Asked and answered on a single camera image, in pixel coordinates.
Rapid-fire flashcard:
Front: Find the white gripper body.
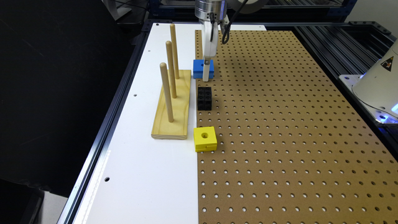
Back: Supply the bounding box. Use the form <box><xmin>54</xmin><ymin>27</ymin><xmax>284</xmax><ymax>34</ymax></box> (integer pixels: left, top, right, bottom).
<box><xmin>199</xmin><ymin>17</ymin><xmax>229</xmax><ymax>60</ymax></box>

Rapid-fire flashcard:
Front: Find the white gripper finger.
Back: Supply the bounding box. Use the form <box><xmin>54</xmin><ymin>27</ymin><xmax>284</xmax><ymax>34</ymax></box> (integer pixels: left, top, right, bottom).
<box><xmin>202</xmin><ymin>58</ymin><xmax>210</xmax><ymax>82</ymax></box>

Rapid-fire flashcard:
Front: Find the blue block with hole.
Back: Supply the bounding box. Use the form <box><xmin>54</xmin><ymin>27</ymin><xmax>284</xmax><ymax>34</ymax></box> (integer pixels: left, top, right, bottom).
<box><xmin>193</xmin><ymin>59</ymin><xmax>214</xmax><ymax>79</ymax></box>

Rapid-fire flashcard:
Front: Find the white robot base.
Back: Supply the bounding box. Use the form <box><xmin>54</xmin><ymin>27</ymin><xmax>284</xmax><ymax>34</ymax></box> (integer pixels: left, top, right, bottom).
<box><xmin>352</xmin><ymin>40</ymin><xmax>397</xmax><ymax>117</ymax></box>

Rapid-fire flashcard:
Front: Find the black cube block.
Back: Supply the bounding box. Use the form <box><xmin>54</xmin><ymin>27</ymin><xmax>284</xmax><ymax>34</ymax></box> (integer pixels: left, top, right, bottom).
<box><xmin>197</xmin><ymin>86</ymin><xmax>212</xmax><ymax>111</ymax></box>

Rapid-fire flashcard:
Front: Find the yellow block with hole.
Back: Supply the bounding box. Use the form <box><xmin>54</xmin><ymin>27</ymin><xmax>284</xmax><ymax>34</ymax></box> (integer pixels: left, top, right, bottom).
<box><xmin>193</xmin><ymin>126</ymin><xmax>217</xmax><ymax>152</ymax></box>

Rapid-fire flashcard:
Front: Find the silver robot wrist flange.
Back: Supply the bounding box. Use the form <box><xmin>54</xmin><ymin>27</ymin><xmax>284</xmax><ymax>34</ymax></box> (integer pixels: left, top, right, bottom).
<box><xmin>195</xmin><ymin>0</ymin><xmax>227</xmax><ymax>21</ymax></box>

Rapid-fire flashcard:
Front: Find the middle wooden peg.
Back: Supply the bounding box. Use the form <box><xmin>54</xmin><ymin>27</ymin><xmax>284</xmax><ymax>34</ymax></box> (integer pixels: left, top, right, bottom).
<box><xmin>165</xmin><ymin>40</ymin><xmax>177</xmax><ymax>98</ymax></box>

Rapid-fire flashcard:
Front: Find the wooden peg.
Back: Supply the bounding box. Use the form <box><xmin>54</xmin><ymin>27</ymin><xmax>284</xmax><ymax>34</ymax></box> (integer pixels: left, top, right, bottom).
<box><xmin>160</xmin><ymin>62</ymin><xmax>174</xmax><ymax>123</ymax></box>
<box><xmin>170</xmin><ymin>23</ymin><xmax>180</xmax><ymax>79</ymax></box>
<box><xmin>165</xmin><ymin>40</ymin><xmax>177</xmax><ymax>98</ymax></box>

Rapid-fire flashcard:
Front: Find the front wooden peg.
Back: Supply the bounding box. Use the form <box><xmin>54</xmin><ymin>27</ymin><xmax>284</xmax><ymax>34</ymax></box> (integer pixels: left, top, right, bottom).
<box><xmin>160</xmin><ymin>62</ymin><xmax>174</xmax><ymax>123</ymax></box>

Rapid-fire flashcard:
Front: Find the rear wooden peg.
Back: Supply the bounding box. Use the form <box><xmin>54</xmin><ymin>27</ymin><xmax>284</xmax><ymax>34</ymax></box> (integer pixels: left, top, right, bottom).
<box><xmin>170</xmin><ymin>23</ymin><xmax>180</xmax><ymax>79</ymax></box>

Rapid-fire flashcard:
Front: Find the wooden peg stand base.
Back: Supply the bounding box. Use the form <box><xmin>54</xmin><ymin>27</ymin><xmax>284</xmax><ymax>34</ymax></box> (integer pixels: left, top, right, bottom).
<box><xmin>151</xmin><ymin>70</ymin><xmax>191</xmax><ymax>140</ymax></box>

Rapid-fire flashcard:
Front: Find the brown perforated pegboard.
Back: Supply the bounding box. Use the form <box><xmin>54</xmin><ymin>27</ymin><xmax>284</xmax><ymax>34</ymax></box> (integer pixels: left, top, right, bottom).
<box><xmin>197</xmin><ymin>30</ymin><xmax>397</xmax><ymax>223</ymax></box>

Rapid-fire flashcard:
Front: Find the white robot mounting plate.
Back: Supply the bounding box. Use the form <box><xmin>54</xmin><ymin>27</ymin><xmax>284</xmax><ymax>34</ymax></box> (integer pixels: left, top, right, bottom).
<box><xmin>339</xmin><ymin>75</ymin><xmax>397</xmax><ymax>125</ymax></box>

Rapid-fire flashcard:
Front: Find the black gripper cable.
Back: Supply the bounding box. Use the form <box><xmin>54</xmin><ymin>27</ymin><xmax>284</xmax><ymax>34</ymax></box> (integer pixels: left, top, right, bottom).
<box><xmin>210</xmin><ymin>0</ymin><xmax>250</xmax><ymax>45</ymax></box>

